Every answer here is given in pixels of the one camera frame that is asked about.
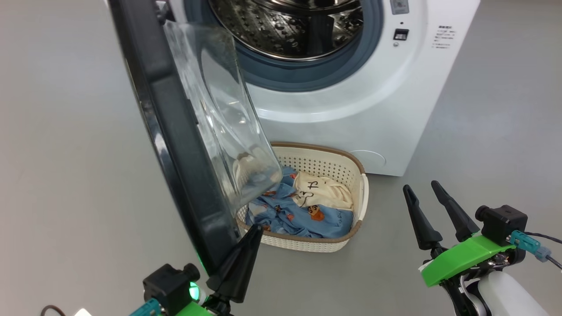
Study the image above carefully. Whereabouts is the teal right camera connector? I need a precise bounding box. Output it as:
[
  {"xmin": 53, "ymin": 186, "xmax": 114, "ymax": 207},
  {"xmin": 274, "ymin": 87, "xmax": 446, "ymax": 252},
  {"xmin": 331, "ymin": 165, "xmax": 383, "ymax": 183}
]
[{"xmin": 510, "ymin": 230, "xmax": 552, "ymax": 263}]

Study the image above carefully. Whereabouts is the teal left camera connector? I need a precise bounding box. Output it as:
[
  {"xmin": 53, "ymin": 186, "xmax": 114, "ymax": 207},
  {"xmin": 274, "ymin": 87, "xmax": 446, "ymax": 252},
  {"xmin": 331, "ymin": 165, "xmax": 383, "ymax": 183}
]
[{"xmin": 129, "ymin": 298, "xmax": 162, "ymax": 316}]

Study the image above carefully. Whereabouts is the white front-load washing machine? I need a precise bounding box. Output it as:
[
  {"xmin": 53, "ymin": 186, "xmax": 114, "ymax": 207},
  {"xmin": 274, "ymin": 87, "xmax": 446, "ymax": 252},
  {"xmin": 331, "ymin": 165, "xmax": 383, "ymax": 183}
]
[{"xmin": 169, "ymin": 0, "xmax": 481, "ymax": 177}]

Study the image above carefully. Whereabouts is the blue cartoon print garment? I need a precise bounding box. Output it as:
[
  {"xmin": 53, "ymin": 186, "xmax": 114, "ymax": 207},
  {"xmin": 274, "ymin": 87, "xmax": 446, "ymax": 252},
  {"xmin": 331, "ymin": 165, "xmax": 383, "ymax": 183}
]
[{"xmin": 246, "ymin": 166, "xmax": 354, "ymax": 239}]

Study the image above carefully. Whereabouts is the black round glass washer door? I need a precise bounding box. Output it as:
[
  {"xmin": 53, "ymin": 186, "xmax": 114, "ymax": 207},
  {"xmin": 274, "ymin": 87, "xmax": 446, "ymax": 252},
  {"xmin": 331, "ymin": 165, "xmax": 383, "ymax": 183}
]
[{"xmin": 108, "ymin": 0, "xmax": 284, "ymax": 277}]

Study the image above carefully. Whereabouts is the round white filter cover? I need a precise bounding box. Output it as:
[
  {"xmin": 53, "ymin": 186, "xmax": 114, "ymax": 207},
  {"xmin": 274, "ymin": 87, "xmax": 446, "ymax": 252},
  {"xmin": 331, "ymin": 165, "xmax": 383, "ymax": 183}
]
[{"xmin": 349, "ymin": 150, "xmax": 387, "ymax": 168}]

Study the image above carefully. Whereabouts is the cream garment with black print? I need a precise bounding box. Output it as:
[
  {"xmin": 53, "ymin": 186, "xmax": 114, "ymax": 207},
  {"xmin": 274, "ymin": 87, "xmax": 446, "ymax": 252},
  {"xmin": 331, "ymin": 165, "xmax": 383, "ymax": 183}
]
[{"xmin": 292, "ymin": 171, "xmax": 354, "ymax": 210}]

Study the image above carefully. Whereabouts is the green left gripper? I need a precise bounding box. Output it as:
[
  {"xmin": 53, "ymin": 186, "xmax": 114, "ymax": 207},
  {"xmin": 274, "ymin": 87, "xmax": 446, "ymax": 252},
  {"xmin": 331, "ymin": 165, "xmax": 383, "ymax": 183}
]
[{"xmin": 173, "ymin": 224, "xmax": 264, "ymax": 316}]

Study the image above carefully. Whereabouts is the steel perforated washer drum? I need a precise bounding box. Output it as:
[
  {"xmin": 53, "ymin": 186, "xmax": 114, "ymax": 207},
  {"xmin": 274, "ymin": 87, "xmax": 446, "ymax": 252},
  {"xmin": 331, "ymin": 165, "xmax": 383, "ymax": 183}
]
[{"xmin": 207, "ymin": 0, "xmax": 365, "ymax": 62}]

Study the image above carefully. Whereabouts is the cream perforated laundry basket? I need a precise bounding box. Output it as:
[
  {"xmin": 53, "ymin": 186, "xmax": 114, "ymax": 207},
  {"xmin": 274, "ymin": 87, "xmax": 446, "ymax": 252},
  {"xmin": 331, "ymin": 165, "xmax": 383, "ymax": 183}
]
[{"xmin": 235, "ymin": 141, "xmax": 369, "ymax": 253}]

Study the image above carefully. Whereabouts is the black right camera cable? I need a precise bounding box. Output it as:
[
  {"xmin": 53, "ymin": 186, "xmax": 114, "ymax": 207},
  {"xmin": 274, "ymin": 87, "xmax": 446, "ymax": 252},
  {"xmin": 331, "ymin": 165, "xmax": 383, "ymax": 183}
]
[{"xmin": 525, "ymin": 231, "xmax": 562, "ymax": 269}]

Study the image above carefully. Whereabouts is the teal camera connector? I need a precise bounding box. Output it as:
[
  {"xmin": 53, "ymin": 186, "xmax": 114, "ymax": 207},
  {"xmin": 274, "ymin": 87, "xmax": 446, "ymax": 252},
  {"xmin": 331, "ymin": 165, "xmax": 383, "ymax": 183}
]
[
  {"xmin": 129, "ymin": 298, "xmax": 162, "ymax": 316},
  {"xmin": 510, "ymin": 230, "xmax": 552, "ymax": 263}
]

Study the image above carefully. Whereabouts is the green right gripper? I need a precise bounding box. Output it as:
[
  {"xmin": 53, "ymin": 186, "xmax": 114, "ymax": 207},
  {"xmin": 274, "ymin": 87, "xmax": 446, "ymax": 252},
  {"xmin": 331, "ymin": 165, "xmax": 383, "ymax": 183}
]
[{"xmin": 403, "ymin": 180, "xmax": 526, "ymax": 288}]

